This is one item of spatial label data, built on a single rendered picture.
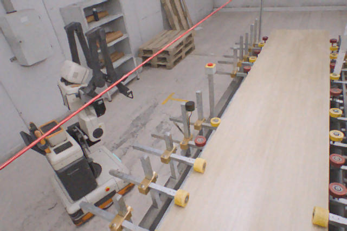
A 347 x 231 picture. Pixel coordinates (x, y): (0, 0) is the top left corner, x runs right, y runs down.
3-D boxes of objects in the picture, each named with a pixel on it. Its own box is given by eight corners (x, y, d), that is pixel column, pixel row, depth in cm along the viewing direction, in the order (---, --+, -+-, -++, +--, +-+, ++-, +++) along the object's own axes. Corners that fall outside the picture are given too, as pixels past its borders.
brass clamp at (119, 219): (109, 231, 119) (107, 225, 116) (126, 209, 128) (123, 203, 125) (119, 236, 116) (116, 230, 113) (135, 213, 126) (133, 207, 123)
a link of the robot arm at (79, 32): (70, 23, 207) (75, 24, 200) (76, 21, 210) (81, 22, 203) (87, 68, 232) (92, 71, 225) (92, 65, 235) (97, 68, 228)
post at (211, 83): (209, 117, 224) (206, 74, 199) (211, 115, 227) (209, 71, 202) (213, 119, 222) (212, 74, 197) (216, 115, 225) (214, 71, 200)
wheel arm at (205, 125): (169, 121, 208) (168, 117, 206) (171, 119, 210) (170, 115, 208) (217, 132, 189) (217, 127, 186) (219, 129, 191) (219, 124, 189)
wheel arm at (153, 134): (151, 138, 191) (150, 133, 189) (153, 135, 193) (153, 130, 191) (202, 151, 172) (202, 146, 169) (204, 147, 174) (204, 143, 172)
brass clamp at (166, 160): (160, 162, 154) (159, 156, 151) (170, 148, 163) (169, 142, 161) (168, 165, 151) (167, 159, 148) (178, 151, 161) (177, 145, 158)
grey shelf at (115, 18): (91, 98, 435) (58, 7, 349) (122, 76, 499) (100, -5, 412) (110, 102, 416) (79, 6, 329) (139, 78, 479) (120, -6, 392)
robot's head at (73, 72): (66, 81, 187) (74, 63, 185) (57, 75, 201) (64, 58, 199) (83, 87, 197) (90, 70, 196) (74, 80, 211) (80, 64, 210)
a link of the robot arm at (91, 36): (81, 27, 174) (87, 29, 168) (99, 26, 182) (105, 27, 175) (91, 85, 195) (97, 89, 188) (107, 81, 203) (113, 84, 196)
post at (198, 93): (199, 139, 209) (195, 91, 182) (201, 136, 211) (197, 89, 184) (203, 140, 207) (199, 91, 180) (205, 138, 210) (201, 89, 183)
